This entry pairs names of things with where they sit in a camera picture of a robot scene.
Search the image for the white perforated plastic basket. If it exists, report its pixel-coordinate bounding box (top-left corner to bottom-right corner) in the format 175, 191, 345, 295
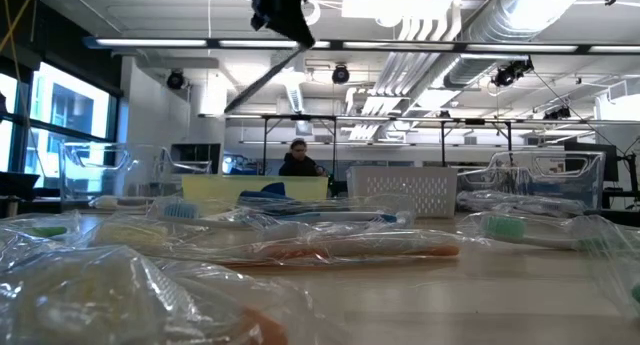
346, 165, 459, 219

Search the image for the clear plastic bin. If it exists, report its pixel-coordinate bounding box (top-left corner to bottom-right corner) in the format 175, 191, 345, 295
58, 142, 215, 199
457, 149, 607, 211

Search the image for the silver round ceiling duct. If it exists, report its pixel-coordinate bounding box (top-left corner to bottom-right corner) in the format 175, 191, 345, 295
442, 0, 584, 89

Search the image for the orange toothbrush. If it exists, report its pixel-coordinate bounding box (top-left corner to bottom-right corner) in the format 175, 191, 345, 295
0, 264, 241, 345
94, 223, 461, 269
0, 244, 351, 345

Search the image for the window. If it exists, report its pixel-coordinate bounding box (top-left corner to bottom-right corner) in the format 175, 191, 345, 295
0, 59, 121, 192

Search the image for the black background rig frame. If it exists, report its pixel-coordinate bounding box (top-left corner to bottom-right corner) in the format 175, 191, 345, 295
259, 112, 514, 182

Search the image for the black bar with light strips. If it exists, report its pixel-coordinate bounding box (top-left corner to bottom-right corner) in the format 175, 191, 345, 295
83, 34, 640, 55

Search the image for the white cable coil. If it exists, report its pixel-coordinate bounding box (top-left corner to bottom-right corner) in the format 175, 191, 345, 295
302, 0, 322, 26

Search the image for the black monitor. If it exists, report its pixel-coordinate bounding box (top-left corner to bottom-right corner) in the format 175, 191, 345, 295
169, 142, 222, 175
563, 141, 620, 182

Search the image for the white ceiling duct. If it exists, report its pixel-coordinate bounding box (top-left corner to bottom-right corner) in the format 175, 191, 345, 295
269, 51, 307, 114

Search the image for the yellow hanging cable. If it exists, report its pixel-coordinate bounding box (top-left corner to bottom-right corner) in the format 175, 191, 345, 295
0, 0, 37, 54

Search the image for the person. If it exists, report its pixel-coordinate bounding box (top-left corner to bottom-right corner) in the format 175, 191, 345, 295
278, 137, 330, 178

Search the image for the blue toothbrush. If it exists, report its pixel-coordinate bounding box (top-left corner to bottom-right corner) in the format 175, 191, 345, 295
144, 197, 414, 231
223, 45, 307, 114

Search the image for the blue cloth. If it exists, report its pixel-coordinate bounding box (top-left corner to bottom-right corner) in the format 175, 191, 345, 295
238, 181, 294, 200

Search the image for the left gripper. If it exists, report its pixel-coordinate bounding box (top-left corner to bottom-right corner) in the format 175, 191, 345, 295
241, 0, 316, 47

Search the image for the yellow plastic bin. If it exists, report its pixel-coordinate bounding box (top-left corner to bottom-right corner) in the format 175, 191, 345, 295
181, 173, 330, 202

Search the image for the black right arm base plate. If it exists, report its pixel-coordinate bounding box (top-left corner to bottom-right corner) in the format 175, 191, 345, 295
601, 184, 640, 222

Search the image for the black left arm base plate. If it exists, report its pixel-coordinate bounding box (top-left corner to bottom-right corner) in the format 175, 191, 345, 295
0, 171, 49, 204

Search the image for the white ceiling light panel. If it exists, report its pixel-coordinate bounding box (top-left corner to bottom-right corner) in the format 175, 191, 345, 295
342, 0, 464, 41

